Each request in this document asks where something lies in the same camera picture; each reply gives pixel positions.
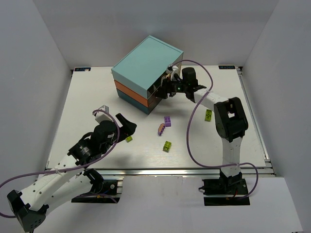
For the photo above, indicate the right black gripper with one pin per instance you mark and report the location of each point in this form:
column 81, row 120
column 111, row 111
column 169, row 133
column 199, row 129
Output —
column 167, row 87

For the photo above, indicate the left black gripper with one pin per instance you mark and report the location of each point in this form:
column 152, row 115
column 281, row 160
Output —
column 117, row 129

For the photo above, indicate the purple curved patterned lego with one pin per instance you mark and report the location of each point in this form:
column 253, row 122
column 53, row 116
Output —
column 161, row 129

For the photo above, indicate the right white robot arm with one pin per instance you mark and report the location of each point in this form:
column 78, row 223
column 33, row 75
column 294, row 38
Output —
column 229, row 115

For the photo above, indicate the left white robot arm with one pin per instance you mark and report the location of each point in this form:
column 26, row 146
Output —
column 72, row 175

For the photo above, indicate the lime 2x2 lego left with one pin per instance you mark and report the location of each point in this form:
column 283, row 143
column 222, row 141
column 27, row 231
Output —
column 128, row 139

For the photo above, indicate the purple 2x3 lego brick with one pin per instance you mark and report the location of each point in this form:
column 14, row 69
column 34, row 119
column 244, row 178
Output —
column 167, row 121

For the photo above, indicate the teal orange drawer cabinet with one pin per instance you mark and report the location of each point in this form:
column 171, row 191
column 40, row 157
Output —
column 137, row 76

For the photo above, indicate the lime patterned lego centre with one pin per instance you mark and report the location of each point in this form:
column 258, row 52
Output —
column 167, row 146

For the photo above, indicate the lime 2x3 lego right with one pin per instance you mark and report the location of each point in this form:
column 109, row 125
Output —
column 208, row 115

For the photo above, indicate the right blue label sticker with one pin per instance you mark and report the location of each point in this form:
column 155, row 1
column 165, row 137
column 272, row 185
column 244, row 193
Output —
column 226, row 67

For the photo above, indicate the blue label sticker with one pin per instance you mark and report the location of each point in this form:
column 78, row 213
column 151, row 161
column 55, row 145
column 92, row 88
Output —
column 226, row 67
column 82, row 69

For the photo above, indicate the left blue label sticker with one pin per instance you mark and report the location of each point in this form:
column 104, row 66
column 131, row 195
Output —
column 82, row 69

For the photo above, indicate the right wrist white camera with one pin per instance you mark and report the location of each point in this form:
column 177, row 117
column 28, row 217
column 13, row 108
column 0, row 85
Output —
column 171, row 71

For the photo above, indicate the wrist white camera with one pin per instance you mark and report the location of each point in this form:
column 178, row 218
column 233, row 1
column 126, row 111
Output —
column 101, row 114
column 171, row 71

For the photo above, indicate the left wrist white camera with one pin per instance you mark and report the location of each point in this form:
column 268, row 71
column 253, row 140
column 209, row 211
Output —
column 101, row 114

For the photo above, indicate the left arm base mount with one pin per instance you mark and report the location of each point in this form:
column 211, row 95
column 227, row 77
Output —
column 103, row 190

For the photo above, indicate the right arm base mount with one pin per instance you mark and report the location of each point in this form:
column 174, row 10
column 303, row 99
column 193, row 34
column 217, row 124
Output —
column 225, row 191

